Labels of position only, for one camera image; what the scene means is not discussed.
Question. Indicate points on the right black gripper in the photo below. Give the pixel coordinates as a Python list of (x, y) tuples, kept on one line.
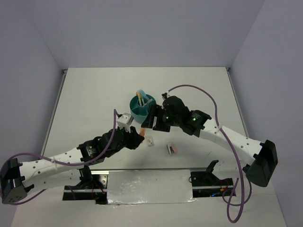
[(156, 110)]

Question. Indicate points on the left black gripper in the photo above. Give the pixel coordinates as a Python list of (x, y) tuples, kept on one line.
[(135, 138)]

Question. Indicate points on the orange transparent cap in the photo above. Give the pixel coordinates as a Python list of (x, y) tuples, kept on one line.
[(142, 131)]

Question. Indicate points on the white staples box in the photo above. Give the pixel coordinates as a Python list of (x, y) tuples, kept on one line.
[(149, 141)]

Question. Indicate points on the pink white stapler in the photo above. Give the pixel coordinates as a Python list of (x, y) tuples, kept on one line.
[(172, 149)]

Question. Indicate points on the green white pen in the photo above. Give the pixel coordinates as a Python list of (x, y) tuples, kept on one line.
[(142, 100)]

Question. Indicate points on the yellow pen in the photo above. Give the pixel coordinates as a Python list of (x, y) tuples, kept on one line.
[(139, 101)]

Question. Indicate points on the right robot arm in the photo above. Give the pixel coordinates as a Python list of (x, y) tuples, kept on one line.
[(259, 158)]

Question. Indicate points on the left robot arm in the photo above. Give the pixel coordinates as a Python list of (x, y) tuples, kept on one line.
[(17, 178)]

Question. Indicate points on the teal round organizer container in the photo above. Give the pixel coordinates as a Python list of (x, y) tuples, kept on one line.
[(140, 113)]

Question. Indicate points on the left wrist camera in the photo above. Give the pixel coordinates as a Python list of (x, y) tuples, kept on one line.
[(124, 122)]

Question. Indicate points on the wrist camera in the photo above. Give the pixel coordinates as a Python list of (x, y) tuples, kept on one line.
[(165, 95), (124, 122)]

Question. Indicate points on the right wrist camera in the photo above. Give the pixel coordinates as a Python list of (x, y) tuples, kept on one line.
[(165, 95)]

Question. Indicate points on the foil covered base plate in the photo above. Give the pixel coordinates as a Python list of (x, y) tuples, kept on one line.
[(149, 187)]

